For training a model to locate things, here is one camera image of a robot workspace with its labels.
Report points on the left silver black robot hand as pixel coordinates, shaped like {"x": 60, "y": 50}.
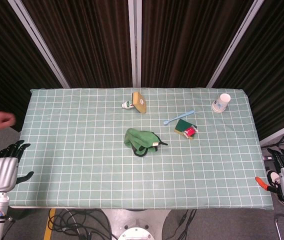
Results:
{"x": 2, "y": 172}

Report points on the green cloth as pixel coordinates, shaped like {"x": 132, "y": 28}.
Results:
{"x": 139, "y": 138}

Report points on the black power strip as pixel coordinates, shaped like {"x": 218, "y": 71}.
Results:
{"x": 267, "y": 158}

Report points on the bare human hand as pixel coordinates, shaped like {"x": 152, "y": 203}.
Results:
{"x": 3, "y": 120}

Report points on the green checked tablecloth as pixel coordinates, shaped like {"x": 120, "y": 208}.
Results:
{"x": 94, "y": 170}

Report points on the white paper cup blue flower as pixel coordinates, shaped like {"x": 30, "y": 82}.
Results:
{"x": 220, "y": 103}

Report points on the dark ribbed partition panel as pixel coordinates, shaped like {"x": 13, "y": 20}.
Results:
{"x": 4, "y": 62}
{"x": 187, "y": 42}
{"x": 87, "y": 42}
{"x": 277, "y": 75}

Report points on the small red packet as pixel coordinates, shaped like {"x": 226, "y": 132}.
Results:
{"x": 190, "y": 130}

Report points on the green and yellow sponge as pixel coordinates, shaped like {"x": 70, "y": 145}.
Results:
{"x": 180, "y": 125}

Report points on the blue plastic spoon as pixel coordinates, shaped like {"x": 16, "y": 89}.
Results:
{"x": 179, "y": 117}

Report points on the small white bottle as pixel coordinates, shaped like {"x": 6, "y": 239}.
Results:
{"x": 127, "y": 104}

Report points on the yellow sponge with round label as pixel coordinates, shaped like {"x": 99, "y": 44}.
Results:
{"x": 139, "y": 102}

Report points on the white partition post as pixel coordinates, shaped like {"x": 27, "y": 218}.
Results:
{"x": 135, "y": 42}
{"x": 39, "y": 42}
{"x": 234, "y": 42}

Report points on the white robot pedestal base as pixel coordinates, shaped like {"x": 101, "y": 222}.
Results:
{"x": 137, "y": 222}

